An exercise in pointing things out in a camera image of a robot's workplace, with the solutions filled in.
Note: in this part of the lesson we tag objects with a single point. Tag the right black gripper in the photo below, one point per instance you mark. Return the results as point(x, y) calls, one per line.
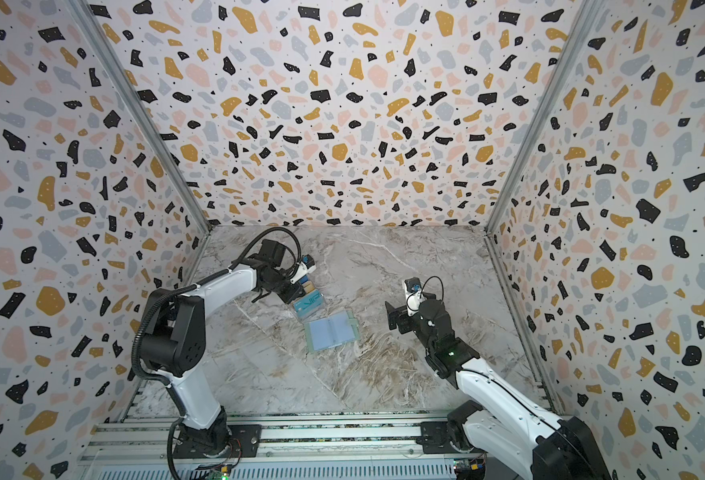
point(406, 318)

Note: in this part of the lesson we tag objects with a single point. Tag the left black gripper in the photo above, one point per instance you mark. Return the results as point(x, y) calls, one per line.
point(295, 292)

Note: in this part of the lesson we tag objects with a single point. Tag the teal VIP credit card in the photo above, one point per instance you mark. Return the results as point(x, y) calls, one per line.
point(305, 306)

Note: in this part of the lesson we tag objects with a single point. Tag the green card holder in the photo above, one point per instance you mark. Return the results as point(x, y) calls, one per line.
point(333, 331)

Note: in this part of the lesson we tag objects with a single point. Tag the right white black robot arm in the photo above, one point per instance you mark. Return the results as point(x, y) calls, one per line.
point(498, 419)

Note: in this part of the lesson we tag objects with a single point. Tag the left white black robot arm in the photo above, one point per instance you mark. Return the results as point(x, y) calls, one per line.
point(171, 338)

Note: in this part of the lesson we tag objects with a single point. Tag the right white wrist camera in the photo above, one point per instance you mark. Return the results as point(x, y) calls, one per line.
point(413, 289)

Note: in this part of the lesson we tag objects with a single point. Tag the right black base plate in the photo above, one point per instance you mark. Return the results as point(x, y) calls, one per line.
point(444, 437)

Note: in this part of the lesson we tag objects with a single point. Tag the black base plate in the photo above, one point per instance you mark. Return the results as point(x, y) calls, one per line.
point(444, 437)
point(234, 441)

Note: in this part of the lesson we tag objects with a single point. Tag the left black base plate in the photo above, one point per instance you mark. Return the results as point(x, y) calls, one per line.
point(234, 441)

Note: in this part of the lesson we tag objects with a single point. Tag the aluminium rail frame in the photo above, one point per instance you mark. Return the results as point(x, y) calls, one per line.
point(292, 446)

